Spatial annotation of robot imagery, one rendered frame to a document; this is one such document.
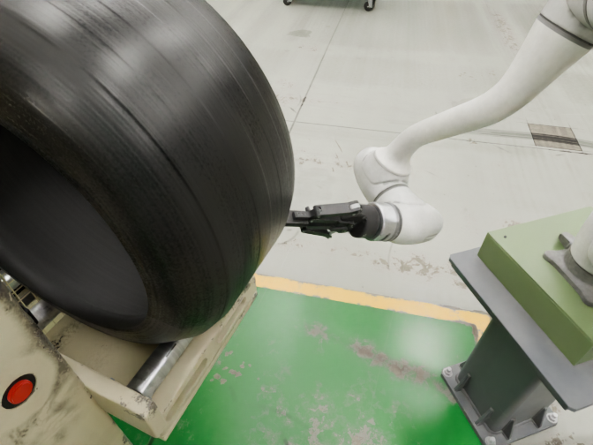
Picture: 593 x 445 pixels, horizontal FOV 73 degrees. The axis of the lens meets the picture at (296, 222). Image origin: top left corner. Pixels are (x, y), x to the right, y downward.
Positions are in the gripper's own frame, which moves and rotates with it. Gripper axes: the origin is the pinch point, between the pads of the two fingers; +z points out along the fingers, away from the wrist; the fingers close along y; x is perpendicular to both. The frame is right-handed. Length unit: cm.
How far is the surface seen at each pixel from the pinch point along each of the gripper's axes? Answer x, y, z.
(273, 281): 29, 108, -54
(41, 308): -5, 30, 42
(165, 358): -20.2, 15.9, 22.6
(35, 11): 4, -30, 42
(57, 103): -4.6, -26.6, 39.8
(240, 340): 2, 108, -30
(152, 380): -23.5, 15.9, 25.0
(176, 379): -23.4, 19.8, 20.1
